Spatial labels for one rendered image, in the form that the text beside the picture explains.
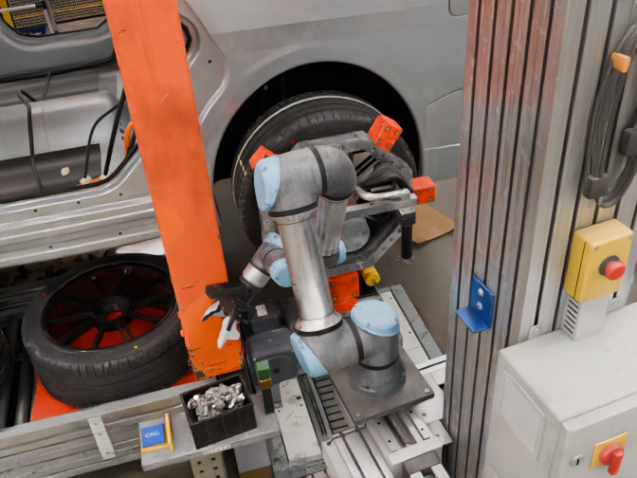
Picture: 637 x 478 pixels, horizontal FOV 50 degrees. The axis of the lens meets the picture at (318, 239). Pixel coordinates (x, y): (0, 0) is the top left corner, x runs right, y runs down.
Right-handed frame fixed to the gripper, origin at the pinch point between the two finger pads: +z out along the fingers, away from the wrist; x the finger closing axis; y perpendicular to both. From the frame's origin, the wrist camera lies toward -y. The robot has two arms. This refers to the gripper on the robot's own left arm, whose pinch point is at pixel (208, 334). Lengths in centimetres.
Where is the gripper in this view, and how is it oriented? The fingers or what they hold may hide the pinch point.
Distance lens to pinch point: 201.8
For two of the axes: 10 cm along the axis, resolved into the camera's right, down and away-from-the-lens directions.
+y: 6.8, 4.0, 6.1
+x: -4.5, -4.2, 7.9
